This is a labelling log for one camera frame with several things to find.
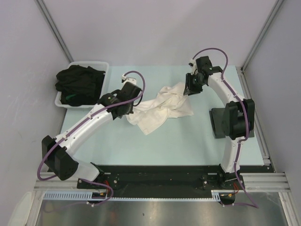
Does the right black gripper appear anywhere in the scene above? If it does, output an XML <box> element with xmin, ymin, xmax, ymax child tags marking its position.
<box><xmin>183</xmin><ymin>73</ymin><xmax>205</xmax><ymax>96</ymax></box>

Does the white floral t-shirt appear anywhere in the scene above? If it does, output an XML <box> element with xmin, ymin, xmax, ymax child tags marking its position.
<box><xmin>127</xmin><ymin>82</ymin><xmax>194</xmax><ymax>135</ymax></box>

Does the white plastic basket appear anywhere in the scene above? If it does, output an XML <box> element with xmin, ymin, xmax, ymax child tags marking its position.
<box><xmin>55</xmin><ymin>61</ymin><xmax>109</xmax><ymax>108</ymax></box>

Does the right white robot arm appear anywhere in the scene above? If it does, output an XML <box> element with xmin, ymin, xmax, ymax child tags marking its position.
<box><xmin>183</xmin><ymin>56</ymin><xmax>255</xmax><ymax>189</ymax></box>

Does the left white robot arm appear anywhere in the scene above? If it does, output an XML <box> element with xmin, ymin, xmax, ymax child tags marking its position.
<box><xmin>41</xmin><ymin>82</ymin><xmax>142</xmax><ymax>188</ymax></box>

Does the black t-shirt pile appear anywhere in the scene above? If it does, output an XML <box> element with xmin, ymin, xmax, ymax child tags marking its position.
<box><xmin>55</xmin><ymin>65</ymin><xmax>106</xmax><ymax>107</ymax></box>

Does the folded dark grey t-shirt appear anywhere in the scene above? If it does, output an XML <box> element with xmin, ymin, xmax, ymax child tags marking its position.
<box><xmin>209</xmin><ymin>103</ymin><xmax>255</xmax><ymax>140</ymax></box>

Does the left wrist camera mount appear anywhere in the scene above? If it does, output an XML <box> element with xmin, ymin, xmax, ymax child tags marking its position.
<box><xmin>121</xmin><ymin>74</ymin><xmax>137</xmax><ymax>85</ymax></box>

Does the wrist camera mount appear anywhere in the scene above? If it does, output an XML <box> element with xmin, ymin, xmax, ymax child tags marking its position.
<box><xmin>121</xmin><ymin>74</ymin><xmax>137</xmax><ymax>85</ymax></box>
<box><xmin>189</xmin><ymin>59</ymin><xmax>198</xmax><ymax>75</ymax></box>

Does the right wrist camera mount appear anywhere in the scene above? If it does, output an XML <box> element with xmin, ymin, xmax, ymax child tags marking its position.
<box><xmin>189</xmin><ymin>59</ymin><xmax>198</xmax><ymax>75</ymax></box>

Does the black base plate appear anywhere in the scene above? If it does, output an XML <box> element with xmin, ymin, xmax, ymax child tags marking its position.
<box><xmin>77</xmin><ymin>165</ymin><xmax>274</xmax><ymax>199</ymax></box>

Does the aluminium frame rail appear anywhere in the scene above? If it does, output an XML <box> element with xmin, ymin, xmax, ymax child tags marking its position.
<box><xmin>34</xmin><ymin>173</ymin><xmax>291</xmax><ymax>192</ymax></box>

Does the white slotted cable duct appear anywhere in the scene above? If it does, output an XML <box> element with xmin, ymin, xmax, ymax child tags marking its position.
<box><xmin>44</xmin><ymin>191</ymin><xmax>221</xmax><ymax>202</ymax></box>

